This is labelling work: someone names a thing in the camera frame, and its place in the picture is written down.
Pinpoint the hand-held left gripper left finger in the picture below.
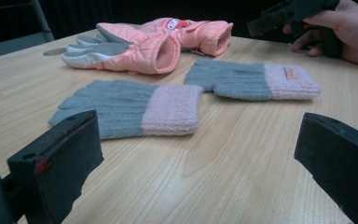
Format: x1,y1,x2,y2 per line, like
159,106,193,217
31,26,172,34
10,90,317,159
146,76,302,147
7,109,104,224

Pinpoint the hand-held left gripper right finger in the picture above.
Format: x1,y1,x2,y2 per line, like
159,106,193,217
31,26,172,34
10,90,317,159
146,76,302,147
294,112,358,224

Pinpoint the grey and pink knit glove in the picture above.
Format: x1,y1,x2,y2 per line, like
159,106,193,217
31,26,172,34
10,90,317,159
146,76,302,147
48,79,204,140
184,58,322,102

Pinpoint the grey round table grommet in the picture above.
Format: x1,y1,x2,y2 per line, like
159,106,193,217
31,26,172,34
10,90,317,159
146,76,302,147
42,47,68,57

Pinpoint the white metal desk frame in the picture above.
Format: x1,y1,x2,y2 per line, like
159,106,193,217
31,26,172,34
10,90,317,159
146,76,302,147
0,0,56,43

